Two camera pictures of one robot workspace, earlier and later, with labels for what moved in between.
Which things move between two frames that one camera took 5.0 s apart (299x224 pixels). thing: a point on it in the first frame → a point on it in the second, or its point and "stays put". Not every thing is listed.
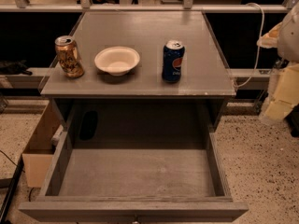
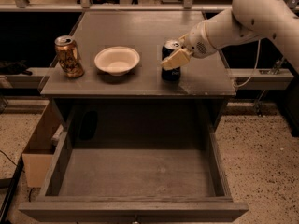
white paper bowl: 117,60 stays put
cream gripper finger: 286,95 → 177,59
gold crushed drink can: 69,56 stays put
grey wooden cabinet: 138,72 stays put
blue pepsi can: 173,52 stays put
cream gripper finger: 270,39 → 184,39
